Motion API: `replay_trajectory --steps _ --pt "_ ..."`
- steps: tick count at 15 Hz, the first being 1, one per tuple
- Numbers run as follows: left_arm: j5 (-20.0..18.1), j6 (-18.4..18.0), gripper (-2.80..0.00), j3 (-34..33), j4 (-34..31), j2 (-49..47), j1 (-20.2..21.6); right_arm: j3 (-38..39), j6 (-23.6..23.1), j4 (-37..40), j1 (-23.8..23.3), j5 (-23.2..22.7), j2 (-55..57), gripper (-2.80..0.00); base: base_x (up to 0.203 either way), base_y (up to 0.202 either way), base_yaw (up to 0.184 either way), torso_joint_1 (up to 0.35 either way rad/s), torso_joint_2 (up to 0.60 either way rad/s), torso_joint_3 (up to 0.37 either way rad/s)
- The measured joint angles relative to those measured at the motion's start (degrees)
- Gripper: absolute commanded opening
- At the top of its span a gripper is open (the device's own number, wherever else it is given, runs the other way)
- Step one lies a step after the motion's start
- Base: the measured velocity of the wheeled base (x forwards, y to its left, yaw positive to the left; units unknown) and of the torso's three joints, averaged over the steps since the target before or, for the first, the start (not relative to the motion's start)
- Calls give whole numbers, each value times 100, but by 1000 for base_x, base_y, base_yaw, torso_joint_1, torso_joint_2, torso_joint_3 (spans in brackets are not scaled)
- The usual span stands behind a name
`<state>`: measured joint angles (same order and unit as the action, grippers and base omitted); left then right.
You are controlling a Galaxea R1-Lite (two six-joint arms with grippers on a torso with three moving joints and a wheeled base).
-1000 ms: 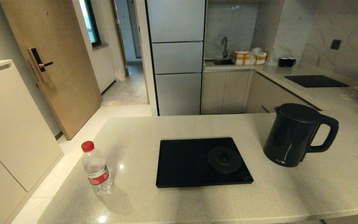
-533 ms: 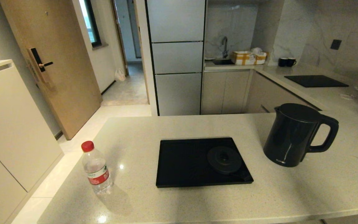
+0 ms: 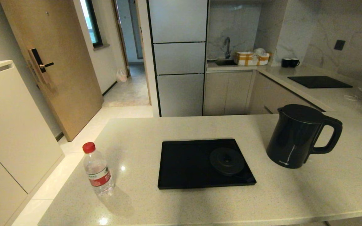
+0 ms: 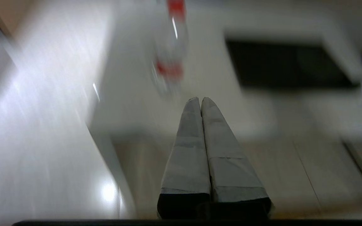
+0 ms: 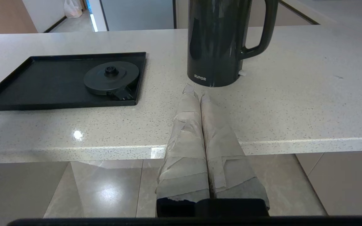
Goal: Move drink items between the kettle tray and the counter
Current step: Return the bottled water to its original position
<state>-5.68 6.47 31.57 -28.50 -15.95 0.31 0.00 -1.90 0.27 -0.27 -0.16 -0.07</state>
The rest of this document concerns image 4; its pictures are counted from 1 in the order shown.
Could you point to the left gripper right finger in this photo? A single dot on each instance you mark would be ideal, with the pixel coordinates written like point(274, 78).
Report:
point(231, 166)

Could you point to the water bottle red cap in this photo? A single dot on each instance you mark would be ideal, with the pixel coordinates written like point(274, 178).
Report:
point(170, 50)

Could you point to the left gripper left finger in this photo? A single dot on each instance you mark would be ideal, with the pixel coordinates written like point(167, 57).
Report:
point(187, 157)

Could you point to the black rectangular tray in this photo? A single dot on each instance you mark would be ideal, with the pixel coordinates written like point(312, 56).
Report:
point(291, 66)

